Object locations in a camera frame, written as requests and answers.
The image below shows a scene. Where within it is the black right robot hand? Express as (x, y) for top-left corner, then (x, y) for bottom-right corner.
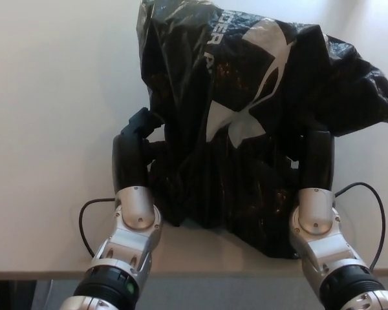
(286, 130), (336, 195)

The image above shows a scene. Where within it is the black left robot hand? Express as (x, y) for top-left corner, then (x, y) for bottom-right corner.
(111, 107), (169, 194)

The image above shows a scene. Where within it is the black Under Armour plastic bag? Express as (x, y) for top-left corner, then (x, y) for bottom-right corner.
(136, 0), (388, 260)

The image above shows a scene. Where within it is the dark table leg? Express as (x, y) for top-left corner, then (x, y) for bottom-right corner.
(0, 280), (52, 310)

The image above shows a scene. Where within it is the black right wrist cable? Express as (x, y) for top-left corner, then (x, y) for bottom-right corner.
(333, 182), (386, 271)

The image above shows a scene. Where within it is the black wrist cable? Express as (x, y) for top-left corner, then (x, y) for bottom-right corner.
(78, 197), (117, 258)
(333, 182), (386, 271)

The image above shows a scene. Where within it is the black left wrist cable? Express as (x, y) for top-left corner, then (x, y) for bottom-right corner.
(78, 197), (117, 258)

